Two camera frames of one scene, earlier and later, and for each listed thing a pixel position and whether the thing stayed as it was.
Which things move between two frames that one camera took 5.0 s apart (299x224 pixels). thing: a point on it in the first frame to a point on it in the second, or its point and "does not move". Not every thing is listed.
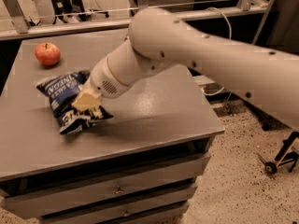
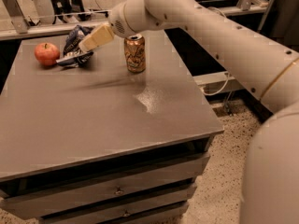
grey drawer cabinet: (143, 166) does not move
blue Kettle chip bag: (63, 91) to (73, 56)
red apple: (48, 54) does not move
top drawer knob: (119, 190) does not move
